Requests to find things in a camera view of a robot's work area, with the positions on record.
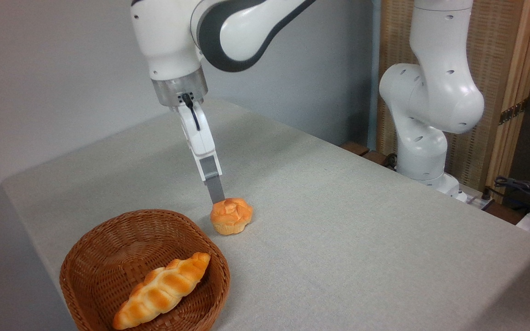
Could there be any long braided bread loaf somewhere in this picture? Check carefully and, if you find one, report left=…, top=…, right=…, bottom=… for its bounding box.
left=111, top=251, right=212, bottom=331

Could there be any round golden bread roll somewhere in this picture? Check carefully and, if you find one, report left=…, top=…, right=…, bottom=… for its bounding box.
left=209, top=197, right=254, bottom=236

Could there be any black cable bundle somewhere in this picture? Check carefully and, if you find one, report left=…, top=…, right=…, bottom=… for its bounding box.
left=484, top=176, right=530, bottom=217

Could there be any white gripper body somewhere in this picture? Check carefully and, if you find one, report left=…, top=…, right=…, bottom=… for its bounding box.
left=169, top=100, right=218, bottom=160

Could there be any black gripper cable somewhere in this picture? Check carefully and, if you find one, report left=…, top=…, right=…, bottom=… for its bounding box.
left=178, top=93, right=202, bottom=132

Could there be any brown wicker basket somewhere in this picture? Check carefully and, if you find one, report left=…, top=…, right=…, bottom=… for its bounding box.
left=59, top=209, right=231, bottom=331

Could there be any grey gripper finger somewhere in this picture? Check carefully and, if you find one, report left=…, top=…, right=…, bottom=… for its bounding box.
left=198, top=154, right=226, bottom=205

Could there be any grey tablecloth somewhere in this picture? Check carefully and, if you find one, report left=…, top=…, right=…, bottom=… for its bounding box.
left=0, top=99, right=530, bottom=331

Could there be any brass screen hinge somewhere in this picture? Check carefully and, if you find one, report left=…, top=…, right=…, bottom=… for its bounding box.
left=498, top=98, right=529, bottom=126

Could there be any brown wooden block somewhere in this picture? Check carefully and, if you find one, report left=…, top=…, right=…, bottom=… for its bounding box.
left=362, top=150, right=392, bottom=167
left=340, top=141, right=371, bottom=157

